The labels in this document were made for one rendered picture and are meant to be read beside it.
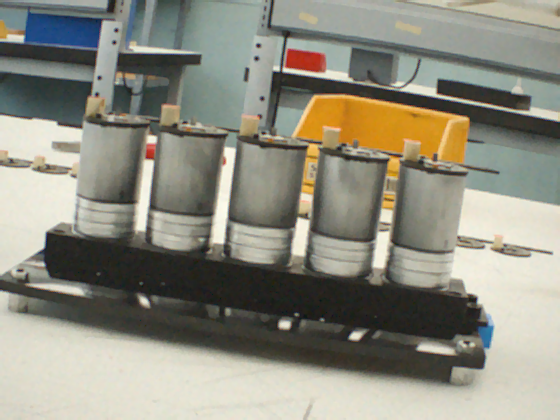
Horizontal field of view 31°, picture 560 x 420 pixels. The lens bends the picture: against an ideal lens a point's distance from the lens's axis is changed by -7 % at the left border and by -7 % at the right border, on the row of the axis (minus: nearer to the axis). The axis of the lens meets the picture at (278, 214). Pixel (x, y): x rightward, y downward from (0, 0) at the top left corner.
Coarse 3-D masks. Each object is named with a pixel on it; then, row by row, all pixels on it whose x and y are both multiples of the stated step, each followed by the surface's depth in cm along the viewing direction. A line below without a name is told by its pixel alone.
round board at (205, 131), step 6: (162, 126) 37; (168, 126) 37; (174, 126) 37; (180, 126) 37; (204, 126) 38; (180, 132) 36; (186, 132) 36; (192, 132) 36; (198, 132) 36; (204, 132) 36; (210, 132) 36; (216, 132) 37; (222, 132) 37; (228, 132) 37
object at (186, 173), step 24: (168, 144) 36; (192, 144) 36; (216, 144) 37; (168, 168) 36; (192, 168) 36; (216, 168) 37; (168, 192) 36; (192, 192) 36; (216, 192) 37; (168, 216) 37; (192, 216) 37; (144, 240) 38; (168, 240) 37; (192, 240) 37
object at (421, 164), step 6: (420, 156) 37; (426, 156) 37; (402, 162) 36; (408, 162) 36; (414, 162) 36; (420, 162) 36; (444, 162) 38; (420, 168) 36; (426, 168) 35; (432, 168) 35; (438, 168) 35; (444, 168) 36; (450, 168) 36; (456, 168) 36; (462, 168) 37; (456, 174) 36; (462, 174) 36
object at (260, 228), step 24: (240, 144) 36; (240, 168) 36; (264, 168) 36; (288, 168) 36; (240, 192) 36; (264, 192) 36; (288, 192) 36; (240, 216) 36; (264, 216) 36; (288, 216) 37; (240, 240) 37; (264, 240) 36; (288, 240) 37; (264, 264) 37; (288, 264) 37
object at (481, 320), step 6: (468, 294) 38; (474, 294) 38; (468, 300) 38; (474, 300) 38; (468, 306) 36; (474, 306) 36; (480, 306) 36; (468, 312) 36; (474, 312) 36; (480, 312) 36; (468, 318) 36; (474, 318) 36; (480, 318) 36; (486, 318) 36; (468, 324) 36; (474, 324) 36; (480, 324) 36; (486, 324) 36
